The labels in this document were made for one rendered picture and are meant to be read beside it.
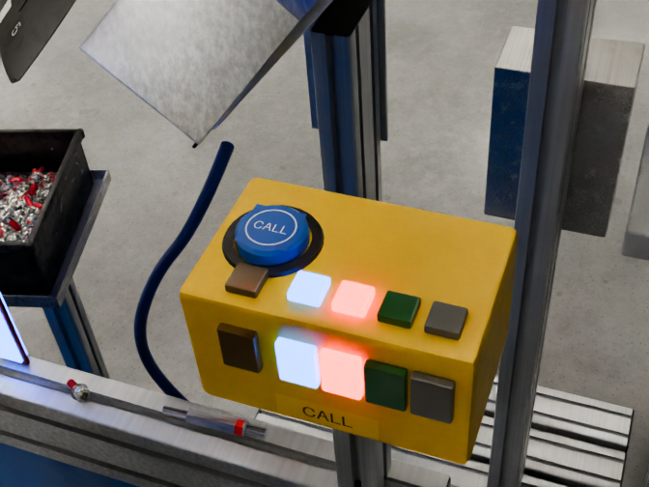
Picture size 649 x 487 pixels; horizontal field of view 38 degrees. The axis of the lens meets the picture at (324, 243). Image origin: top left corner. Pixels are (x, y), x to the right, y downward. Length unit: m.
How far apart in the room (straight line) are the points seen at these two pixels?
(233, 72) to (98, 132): 1.67
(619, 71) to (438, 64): 1.55
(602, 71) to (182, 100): 0.47
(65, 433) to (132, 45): 0.33
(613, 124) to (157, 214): 1.34
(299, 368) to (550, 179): 0.58
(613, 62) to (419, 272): 0.63
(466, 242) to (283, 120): 1.92
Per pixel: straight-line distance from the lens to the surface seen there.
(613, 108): 1.06
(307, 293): 0.47
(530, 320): 1.17
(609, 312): 1.94
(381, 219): 0.51
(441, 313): 0.46
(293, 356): 0.48
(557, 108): 0.96
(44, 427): 0.77
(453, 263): 0.49
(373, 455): 0.61
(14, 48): 0.99
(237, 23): 0.83
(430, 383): 0.46
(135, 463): 0.74
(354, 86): 1.02
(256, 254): 0.49
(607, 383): 1.83
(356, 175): 1.08
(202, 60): 0.83
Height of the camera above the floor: 1.42
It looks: 44 degrees down
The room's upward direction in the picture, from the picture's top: 5 degrees counter-clockwise
